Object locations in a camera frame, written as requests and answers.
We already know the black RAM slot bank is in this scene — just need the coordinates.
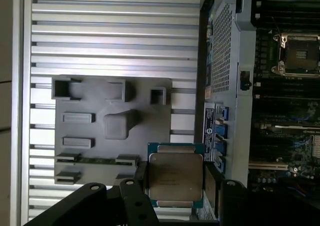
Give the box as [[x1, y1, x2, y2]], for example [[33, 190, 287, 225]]
[[251, 82, 320, 123], [251, 0, 320, 29]]

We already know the black open PC case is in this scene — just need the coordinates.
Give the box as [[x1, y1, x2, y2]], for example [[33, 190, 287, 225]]
[[192, 0, 320, 226]]

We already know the black graphics card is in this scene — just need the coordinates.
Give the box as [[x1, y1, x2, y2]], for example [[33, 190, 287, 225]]
[[273, 125, 320, 162]]

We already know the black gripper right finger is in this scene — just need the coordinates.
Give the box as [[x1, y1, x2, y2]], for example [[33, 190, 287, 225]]
[[203, 163, 320, 226]]

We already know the CPU with silver lid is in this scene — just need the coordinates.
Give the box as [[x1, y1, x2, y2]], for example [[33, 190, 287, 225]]
[[146, 142, 206, 208]]

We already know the green motherboard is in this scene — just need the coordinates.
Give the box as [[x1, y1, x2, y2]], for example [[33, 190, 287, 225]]
[[248, 0, 320, 195]]

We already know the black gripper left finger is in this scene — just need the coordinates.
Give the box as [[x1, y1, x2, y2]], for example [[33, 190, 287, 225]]
[[22, 160, 161, 226]]

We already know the green RAM stick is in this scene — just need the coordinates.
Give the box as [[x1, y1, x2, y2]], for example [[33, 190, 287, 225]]
[[55, 155, 140, 165]]

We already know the CPU socket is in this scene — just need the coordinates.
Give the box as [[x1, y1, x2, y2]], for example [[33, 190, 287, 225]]
[[272, 32, 320, 78]]

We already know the thin socket locking lever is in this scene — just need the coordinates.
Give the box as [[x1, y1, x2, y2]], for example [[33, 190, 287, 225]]
[[269, 18, 283, 35]]

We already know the grey parts rack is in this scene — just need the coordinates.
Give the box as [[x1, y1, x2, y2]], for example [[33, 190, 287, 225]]
[[51, 75, 174, 187]]

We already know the beige expansion slot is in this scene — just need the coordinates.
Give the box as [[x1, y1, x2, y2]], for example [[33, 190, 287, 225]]
[[248, 160, 289, 172]]

